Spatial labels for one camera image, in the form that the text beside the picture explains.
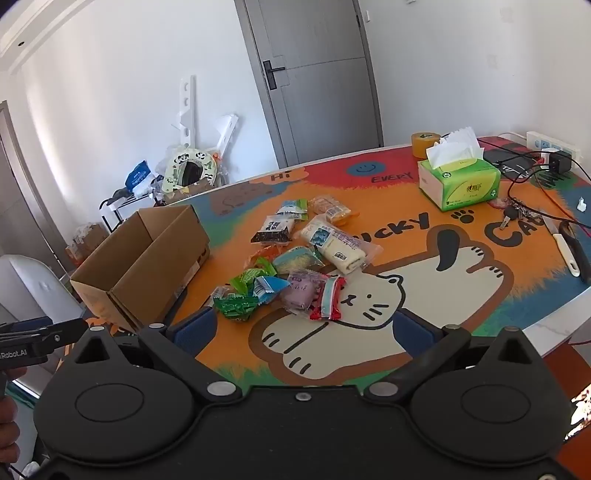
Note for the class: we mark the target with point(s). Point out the dark green candy packet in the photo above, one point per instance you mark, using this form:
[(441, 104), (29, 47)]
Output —
[(235, 307)]

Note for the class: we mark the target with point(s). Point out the grey sofa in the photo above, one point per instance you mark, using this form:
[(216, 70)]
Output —
[(32, 286)]

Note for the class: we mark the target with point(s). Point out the purple snack packet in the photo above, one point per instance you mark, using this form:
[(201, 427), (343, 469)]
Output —
[(300, 290)]

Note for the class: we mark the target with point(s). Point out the panda print toilet seat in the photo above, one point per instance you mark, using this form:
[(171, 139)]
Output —
[(210, 166)]

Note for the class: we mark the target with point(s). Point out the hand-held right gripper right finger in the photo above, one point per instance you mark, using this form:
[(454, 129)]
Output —
[(413, 334)]

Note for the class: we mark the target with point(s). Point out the yellow tape roll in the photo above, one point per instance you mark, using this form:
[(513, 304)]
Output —
[(422, 145)]

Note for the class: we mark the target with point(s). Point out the pale green cake packet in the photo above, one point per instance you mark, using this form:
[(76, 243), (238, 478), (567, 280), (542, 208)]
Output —
[(295, 261)]

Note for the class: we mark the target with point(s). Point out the white power strip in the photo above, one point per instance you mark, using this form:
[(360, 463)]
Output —
[(540, 138)]

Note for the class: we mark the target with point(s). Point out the small brown cardboard box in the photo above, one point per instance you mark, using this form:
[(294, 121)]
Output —
[(92, 237)]

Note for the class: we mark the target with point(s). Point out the orange white carton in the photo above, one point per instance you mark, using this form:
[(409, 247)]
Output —
[(70, 254)]

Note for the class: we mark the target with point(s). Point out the black shoe rack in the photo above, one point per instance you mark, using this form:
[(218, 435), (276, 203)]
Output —
[(111, 210)]

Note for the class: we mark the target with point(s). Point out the black charger adapter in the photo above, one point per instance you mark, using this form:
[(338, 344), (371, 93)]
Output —
[(558, 162)]

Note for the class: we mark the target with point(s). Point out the colourful cat printed table mat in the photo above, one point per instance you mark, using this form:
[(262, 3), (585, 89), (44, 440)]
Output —
[(461, 295)]

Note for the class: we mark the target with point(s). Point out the blue snack packet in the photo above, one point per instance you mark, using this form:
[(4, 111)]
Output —
[(270, 288)]

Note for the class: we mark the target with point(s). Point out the black white snack packet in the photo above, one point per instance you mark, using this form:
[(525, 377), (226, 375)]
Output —
[(272, 230)]

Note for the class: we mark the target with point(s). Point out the small teal snack packet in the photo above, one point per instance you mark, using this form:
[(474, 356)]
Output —
[(293, 208)]

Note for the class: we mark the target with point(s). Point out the small white object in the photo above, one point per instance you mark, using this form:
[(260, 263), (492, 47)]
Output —
[(581, 204)]

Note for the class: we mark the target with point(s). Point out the open grey doorway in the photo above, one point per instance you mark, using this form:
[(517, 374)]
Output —
[(18, 184)]

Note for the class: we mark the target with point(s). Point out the bright green snack packet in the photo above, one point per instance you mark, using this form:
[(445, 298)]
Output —
[(247, 279)]

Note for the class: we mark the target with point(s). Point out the small clear snack packet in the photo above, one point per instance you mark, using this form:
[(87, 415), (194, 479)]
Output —
[(221, 293)]

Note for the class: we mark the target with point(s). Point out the orange bread packet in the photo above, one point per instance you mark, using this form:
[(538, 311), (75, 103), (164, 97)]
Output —
[(330, 208)]

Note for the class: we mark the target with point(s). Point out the person's left hand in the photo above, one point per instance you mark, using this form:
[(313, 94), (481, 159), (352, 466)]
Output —
[(7, 410)]

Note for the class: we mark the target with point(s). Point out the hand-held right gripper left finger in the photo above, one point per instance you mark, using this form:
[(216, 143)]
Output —
[(196, 330)]

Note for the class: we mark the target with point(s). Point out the red blue striped packet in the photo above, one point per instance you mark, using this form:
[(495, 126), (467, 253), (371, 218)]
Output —
[(328, 300)]

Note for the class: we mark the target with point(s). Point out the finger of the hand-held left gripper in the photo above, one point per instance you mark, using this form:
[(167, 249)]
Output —
[(64, 333)]

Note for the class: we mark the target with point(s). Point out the blue bag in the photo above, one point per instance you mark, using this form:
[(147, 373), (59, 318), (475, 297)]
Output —
[(138, 175)]

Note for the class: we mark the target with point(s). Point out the orange red snack packet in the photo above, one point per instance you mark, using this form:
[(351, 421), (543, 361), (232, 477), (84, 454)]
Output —
[(265, 253)]

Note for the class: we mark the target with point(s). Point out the large printed cardboard box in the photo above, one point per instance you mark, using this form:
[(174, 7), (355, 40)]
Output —
[(194, 188)]

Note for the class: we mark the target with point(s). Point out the large white roll packet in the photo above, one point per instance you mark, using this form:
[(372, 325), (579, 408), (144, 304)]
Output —
[(339, 247)]

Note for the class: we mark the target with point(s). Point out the green tissue box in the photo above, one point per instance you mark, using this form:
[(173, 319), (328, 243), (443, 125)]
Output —
[(461, 184)]

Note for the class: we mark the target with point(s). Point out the black pouch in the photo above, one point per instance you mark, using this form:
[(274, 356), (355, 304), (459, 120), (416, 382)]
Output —
[(503, 159)]

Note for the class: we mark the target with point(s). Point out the tall white board with holes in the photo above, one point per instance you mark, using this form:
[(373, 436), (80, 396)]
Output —
[(187, 106)]

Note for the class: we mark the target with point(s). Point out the key bunch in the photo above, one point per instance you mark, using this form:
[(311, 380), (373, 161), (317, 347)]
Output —
[(508, 213)]

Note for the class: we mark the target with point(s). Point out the short white bracket board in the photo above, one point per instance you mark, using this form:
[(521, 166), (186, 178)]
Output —
[(226, 131)]

